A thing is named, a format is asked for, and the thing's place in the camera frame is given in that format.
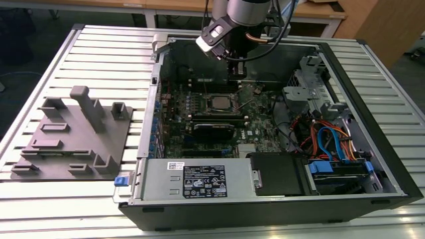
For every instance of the silver CPU green edge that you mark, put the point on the silver CPU green edge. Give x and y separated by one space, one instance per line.
220 101

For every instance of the black RAM slot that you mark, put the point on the black RAM slot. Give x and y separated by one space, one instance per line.
218 117
240 123
212 88
212 82
218 120
218 114
212 85

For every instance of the CPU socket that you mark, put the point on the CPU socket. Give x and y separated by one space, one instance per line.
209 103

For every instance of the silver coin battery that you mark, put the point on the silver coin battery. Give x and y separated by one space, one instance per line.
258 89

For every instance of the silver drive cage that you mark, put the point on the silver drive cage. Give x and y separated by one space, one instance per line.
293 93

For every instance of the green motherboard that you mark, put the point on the green motherboard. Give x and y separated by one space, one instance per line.
265 124

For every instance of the black graphics card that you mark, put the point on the black graphics card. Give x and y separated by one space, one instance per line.
212 133

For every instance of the silver chipset heatsink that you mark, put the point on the silver chipset heatsink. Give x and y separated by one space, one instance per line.
246 148

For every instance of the wooden cabinet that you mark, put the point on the wooden cabinet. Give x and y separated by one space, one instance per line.
391 25

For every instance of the black plastic shroud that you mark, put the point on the black plastic shroud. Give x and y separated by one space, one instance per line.
278 174

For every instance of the blue disk carrier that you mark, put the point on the blue disk carrier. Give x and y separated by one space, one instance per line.
320 167

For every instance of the silver power supply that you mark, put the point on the silver power supply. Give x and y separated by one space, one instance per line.
158 179

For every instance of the gray parts rack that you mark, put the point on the gray parts rack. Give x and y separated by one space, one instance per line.
82 149

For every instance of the blue case latch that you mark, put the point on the blue case latch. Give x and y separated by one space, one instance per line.
120 181

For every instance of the black PC case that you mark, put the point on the black PC case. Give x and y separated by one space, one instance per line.
232 216

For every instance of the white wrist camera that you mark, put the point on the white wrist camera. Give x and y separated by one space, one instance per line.
216 32

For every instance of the wooden desk white frame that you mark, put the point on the wooden desk white frame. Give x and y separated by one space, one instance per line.
98 3
318 12

